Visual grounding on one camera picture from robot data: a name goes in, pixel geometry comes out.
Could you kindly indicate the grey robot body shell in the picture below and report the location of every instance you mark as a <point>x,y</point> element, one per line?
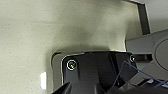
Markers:
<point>146,46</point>

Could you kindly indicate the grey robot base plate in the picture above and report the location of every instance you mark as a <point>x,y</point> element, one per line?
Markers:
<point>90,66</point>

